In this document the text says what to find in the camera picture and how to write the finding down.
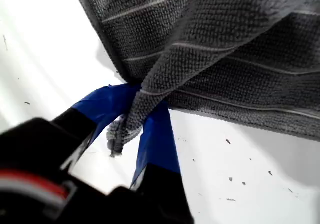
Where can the grey striped towel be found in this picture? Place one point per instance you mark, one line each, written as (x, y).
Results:
(212, 34)

